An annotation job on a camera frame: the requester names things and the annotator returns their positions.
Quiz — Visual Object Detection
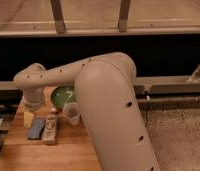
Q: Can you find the right metal frame leg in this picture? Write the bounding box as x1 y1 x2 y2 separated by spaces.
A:
118 0 130 32

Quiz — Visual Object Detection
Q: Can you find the left metal frame leg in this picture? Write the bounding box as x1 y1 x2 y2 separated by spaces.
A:
50 0 66 34

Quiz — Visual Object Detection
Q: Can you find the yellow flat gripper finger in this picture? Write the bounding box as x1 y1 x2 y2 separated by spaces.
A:
24 111 35 128

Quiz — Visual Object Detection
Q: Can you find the corrugated grey hose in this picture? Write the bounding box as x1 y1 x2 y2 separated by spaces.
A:
191 60 200 80

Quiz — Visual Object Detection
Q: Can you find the blue sponge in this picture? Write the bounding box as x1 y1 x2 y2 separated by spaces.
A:
27 118 45 140

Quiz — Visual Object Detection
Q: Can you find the white bottle with label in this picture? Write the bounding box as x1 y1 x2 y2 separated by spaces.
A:
42 108 58 145

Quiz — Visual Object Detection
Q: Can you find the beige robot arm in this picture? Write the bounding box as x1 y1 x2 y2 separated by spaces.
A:
14 52 160 171

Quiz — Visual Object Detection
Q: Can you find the clear plastic cup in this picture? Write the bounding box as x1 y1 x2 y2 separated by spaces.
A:
63 102 80 126

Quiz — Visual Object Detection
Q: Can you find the metal frame leg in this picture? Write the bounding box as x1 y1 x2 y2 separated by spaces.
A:
50 0 66 34
118 0 130 32

